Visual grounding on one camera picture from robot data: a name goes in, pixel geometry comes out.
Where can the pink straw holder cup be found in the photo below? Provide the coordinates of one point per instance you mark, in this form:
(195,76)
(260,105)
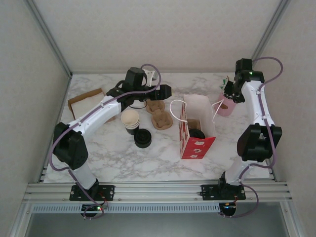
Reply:
(227,108)

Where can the aluminium frame corner post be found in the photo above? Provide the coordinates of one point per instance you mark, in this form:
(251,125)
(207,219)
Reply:
(49,37)
(274,24)

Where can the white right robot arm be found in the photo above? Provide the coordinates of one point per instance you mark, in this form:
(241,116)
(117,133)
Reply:
(256,106)

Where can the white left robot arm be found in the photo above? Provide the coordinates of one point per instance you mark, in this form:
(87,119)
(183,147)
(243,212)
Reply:
(98,116)

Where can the green coffee cup black lid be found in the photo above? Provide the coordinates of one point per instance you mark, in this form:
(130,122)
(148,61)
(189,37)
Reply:
(197,133)

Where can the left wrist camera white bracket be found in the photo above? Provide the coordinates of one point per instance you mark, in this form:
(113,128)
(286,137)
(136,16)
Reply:
(149,74)

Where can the stacked black paper cups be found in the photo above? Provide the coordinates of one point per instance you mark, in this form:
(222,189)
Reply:
(130,119)

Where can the aluminium mounting rail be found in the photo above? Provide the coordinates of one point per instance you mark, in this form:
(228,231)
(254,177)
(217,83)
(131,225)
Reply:
(158,191)

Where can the red paper gift bag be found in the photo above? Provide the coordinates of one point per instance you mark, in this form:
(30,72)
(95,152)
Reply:
(197,149)

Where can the brown pulp cup carrier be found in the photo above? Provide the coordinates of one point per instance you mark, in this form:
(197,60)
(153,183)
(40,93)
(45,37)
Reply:
(193,122)
(161,121)

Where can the brown cardboard tray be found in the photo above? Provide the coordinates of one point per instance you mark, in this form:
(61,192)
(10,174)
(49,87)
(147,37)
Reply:
(84,95)

